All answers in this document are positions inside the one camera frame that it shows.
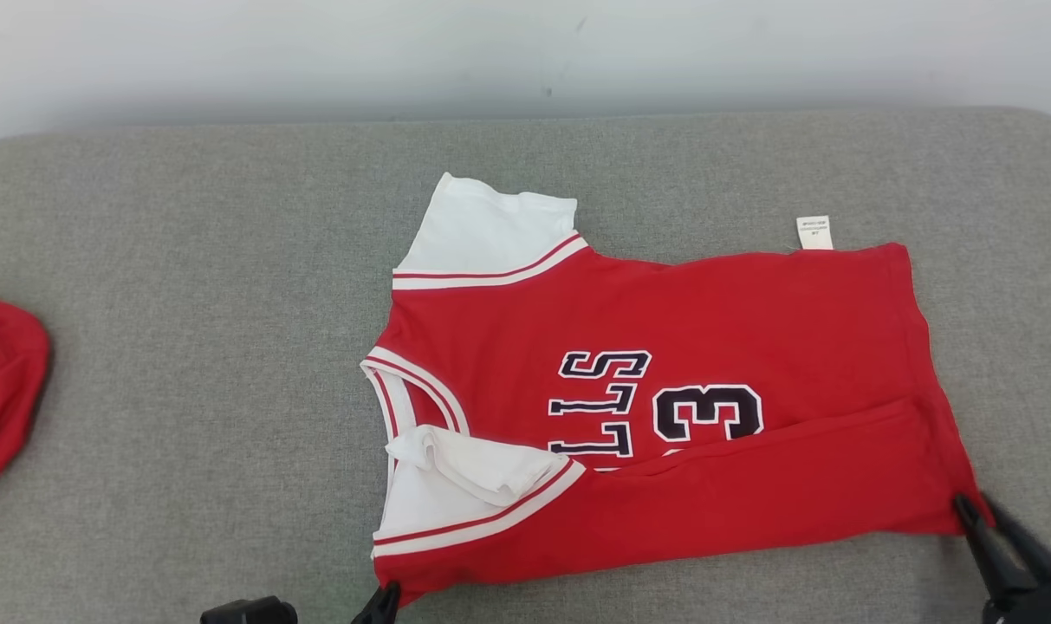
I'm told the red white basketball jersey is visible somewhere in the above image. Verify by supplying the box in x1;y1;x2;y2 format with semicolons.
360;172;996;608

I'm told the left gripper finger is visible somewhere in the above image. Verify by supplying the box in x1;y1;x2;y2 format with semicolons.
352;582;402;624

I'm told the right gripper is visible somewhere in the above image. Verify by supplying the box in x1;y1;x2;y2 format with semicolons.
954;492;1051;624

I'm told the red fabric garment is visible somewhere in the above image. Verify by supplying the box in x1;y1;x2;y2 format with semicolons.
0;297;51;493

